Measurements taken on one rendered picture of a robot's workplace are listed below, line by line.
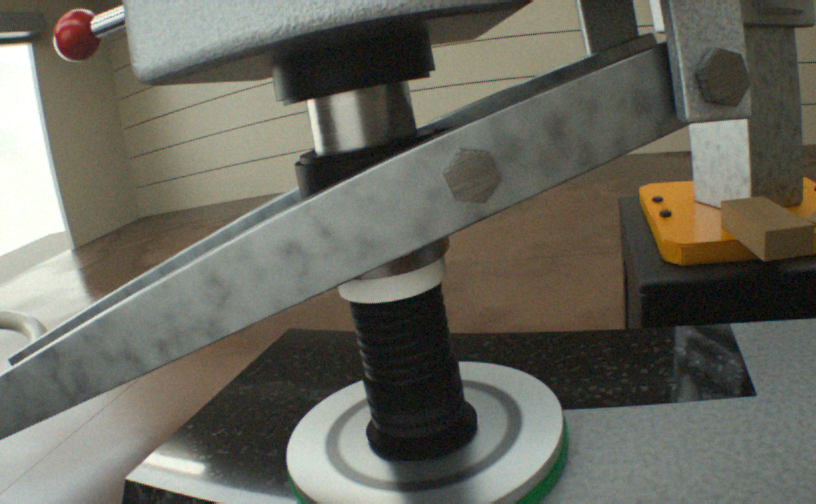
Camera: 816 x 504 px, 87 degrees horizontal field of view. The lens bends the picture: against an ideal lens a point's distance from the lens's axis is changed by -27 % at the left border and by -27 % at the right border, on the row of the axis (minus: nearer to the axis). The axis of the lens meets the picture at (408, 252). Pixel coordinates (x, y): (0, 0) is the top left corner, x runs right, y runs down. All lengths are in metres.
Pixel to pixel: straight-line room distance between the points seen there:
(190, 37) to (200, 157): 7.95
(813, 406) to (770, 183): 0.73
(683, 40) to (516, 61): 6.16
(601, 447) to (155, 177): 8.64
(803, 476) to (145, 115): 8.79
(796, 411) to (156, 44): 0.50
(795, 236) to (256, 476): 0.81
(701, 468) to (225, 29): 0.40
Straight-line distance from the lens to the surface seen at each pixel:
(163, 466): 0.53
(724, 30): 0.32
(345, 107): 0.32
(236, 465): 0.49
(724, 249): 0.99
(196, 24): 0.26
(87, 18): 0.33
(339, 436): 0.44
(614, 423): 0.45
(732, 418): 0.46
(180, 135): 8.39
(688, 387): 0.49
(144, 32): 0.28
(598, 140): 0.31
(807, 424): 0.46
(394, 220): 0.30
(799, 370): 0.53
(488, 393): 0.46
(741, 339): 0.57
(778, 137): 1.16
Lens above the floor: 1.09
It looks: 17 degrees down
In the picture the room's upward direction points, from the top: 10 degrees counter-clockwise
